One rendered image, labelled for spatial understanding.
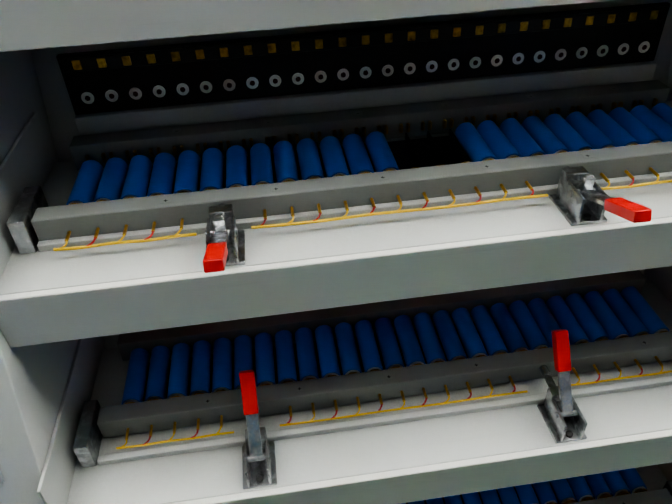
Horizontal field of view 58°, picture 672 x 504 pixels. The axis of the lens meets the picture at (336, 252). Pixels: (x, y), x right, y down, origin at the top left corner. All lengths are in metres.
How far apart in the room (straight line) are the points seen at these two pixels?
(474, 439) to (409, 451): 0.06
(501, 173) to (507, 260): 0.07
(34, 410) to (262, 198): 0.24
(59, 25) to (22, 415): 0.27
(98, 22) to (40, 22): 0.03
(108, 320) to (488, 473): 0.34
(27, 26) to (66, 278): 0.16
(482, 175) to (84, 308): 0.31
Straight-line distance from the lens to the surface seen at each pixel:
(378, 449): 0.54
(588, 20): 0.62
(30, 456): 0.52
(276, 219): 0.46
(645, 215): 0.42
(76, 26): 0.41
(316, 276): 0.43
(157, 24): 0.40
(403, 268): 0.44
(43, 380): 0.54
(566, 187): 0.48
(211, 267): 0.36
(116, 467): 0.58
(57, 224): 0.48
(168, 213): 0.46
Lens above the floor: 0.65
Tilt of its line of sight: 22 degrees down
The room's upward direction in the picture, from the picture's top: 5 degrees counter-clockwise
